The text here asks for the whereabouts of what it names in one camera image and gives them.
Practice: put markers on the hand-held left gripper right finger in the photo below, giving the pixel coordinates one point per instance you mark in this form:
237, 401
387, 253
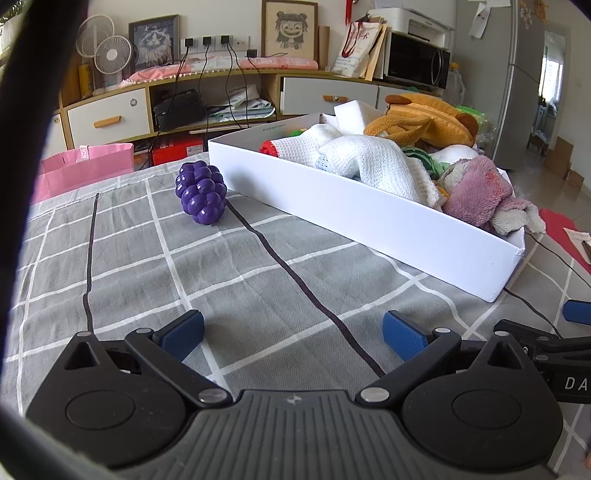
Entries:
406, 334

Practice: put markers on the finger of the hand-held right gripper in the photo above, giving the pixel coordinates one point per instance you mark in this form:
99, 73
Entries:
578, 312
554, 346

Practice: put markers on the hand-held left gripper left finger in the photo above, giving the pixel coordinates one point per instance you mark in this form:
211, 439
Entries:
184, 332

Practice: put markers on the white cardboard box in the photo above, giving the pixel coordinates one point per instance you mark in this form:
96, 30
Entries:
392, 221

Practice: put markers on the purple grape toy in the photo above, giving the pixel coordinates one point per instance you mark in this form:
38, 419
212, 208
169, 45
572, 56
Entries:
201, 194

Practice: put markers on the pink plush cloth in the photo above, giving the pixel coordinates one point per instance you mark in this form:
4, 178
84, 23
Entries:
475, 189

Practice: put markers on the white knitted cloth red trim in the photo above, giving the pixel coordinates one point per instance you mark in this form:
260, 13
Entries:
295, 145

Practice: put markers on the grey checked cloth desktop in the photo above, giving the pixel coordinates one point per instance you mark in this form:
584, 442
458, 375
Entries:
254, 323

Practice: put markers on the sheet of paper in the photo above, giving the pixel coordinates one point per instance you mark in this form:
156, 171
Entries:
579, 240

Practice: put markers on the cardboard boxes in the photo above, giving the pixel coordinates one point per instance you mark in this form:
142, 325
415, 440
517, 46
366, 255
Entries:
561, 159

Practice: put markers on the green striped toy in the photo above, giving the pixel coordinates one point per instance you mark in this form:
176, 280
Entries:
422, 160

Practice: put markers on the red shoebox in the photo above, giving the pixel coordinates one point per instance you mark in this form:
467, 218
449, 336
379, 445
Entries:
178, 154

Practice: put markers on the white plush toy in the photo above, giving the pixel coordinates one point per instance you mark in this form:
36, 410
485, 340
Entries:
457, 153

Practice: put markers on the pink paper bag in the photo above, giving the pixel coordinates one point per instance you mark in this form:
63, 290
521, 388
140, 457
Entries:
87, 166

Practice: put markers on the brown teddy bear plush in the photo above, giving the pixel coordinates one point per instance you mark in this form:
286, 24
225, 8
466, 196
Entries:
425, 115

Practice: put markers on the black case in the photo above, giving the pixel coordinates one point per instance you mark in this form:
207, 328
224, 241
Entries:
180, 110

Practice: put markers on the white foam block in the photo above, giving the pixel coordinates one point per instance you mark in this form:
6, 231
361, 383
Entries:
355, 115

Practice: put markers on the stack of papers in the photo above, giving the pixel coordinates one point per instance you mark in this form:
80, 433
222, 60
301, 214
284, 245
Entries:
240, 105

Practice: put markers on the grey refrigerator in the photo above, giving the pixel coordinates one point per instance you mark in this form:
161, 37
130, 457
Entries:
517, 83

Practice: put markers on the pink folded cloth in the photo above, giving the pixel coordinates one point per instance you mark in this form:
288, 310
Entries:
157, 74
277, 63

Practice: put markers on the wide white cabinet drawer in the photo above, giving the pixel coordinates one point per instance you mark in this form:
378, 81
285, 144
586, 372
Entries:
304, 92

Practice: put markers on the wooden tv cabinet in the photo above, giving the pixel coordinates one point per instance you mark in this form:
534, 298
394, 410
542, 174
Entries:
69, 92

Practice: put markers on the yellow bottle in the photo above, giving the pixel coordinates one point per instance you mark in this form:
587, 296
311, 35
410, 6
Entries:
86, 81

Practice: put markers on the black microwave oven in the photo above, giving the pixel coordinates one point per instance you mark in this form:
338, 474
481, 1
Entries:
415, 62

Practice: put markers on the white desk fan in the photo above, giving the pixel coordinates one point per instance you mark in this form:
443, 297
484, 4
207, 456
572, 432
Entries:
112, 55
94, 32

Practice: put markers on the white tote bag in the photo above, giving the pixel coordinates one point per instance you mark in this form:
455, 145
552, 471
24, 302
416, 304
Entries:
355, 50

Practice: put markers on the framed cat picture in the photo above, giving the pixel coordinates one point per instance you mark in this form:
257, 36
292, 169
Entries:
154, 44

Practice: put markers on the white printer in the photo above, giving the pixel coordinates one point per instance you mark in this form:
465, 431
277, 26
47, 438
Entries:
411, 23

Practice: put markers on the framed cartoon girl picture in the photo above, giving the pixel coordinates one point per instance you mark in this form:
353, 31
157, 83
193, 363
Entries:
290, 30

